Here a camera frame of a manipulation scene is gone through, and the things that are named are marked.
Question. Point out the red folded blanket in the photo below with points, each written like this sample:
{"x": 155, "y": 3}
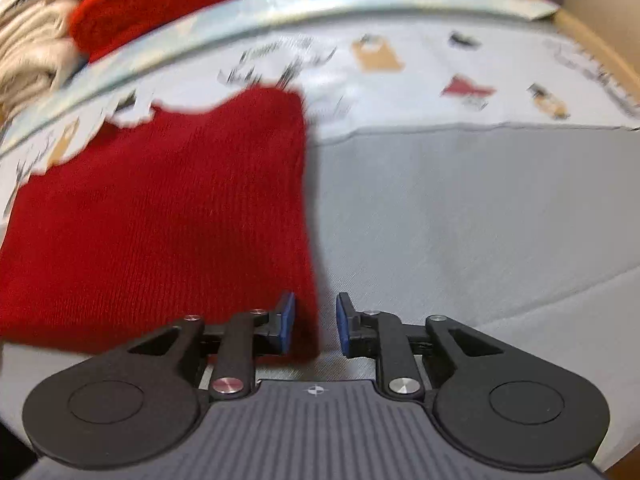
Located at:
{"x": 160, "y": 5}

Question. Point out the dark red knit sweater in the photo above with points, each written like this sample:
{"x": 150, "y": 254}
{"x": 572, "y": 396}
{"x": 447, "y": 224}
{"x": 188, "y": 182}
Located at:
{"x": 160, "y": 220}

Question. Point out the grey mattress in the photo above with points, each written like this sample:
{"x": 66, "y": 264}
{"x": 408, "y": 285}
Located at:
{"x": 475, "y": 235}

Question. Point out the cream fleece folded blanket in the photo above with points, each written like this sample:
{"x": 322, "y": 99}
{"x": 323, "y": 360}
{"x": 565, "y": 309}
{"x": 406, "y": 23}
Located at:
{"x": 30, "y": 35}

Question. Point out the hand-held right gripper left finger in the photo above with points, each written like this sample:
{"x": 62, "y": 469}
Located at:
{"x": 286, "y": 322}

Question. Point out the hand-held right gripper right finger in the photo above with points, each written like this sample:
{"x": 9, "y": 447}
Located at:
{"x": 342, "y": 322}

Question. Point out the wooden bed frame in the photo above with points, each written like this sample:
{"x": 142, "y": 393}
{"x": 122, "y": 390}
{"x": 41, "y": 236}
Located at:
{"x": 600, "y": 10}

